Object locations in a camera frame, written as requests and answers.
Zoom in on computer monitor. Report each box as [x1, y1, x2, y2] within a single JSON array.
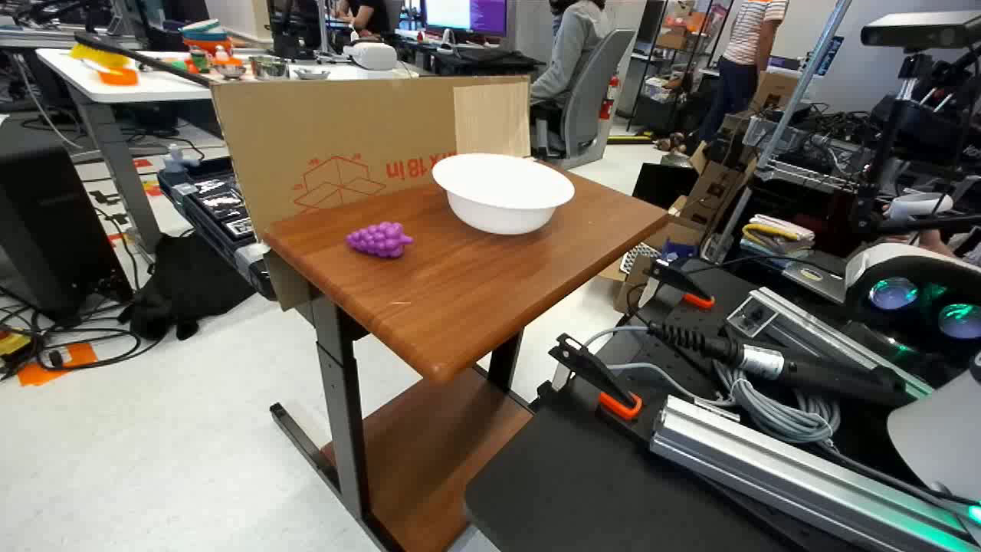
[[417, 0, 510, 41]]

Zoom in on large orange tipped black clamp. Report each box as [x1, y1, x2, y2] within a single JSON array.
[[545, 331, 645, 427]]

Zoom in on yellow folded cloth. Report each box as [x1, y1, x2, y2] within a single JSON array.
[[738, 211, 817, 261]]

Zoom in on grey coiled cable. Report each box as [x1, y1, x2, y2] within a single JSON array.
[[712, 358, 845, 448]]

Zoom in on white office desk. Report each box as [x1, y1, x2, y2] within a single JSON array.
[[32, 41, 220, 252]]

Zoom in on person in grey hoodie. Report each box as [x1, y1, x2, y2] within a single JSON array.
[[528, 0, 616, 110]]

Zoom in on small brown cardboard box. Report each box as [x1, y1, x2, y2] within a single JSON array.
[[676, 138, 761, 234]]

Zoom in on yellow block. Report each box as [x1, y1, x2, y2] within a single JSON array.
[[67, 39, 135, 77]]

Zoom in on grey office chair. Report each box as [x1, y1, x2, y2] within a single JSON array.
[[529, 27, 638, 168]]

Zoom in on small orange tipped black clamp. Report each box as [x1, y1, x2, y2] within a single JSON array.
[[645, 256, 719, 313]]

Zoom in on large brown cardboard box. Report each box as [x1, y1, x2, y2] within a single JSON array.
[[207, 70, 534, 238]]

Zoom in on black cable connector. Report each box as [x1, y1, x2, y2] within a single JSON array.
[[651, 319, 914, 408]]

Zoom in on person in pink shirt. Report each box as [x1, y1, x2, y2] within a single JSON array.
[[703, 0, 790, 145]]

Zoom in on wooden side table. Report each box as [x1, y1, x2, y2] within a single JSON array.
[[259, 168, 670, 552]]

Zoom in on white plastic basin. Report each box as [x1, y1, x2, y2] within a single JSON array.
[[430, 150, 578, 238]]

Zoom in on black camera on stand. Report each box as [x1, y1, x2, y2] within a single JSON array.
[[857, 9, 981, 52]]

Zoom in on aluminium extrusion rail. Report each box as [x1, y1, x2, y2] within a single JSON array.
[[645, 394, 981, 552]]

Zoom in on black bag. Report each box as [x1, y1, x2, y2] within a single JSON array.
[[116, 234, 258, 343]]

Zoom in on black cabinet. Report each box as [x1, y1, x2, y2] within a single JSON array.
[[0, 120, 116, 329]]

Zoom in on purple toy grapes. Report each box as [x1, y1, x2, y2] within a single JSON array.
[[342, 216, 417, 261]]

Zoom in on orange floor tape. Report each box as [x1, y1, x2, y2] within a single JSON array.
[[11, 341, 102, 390]]

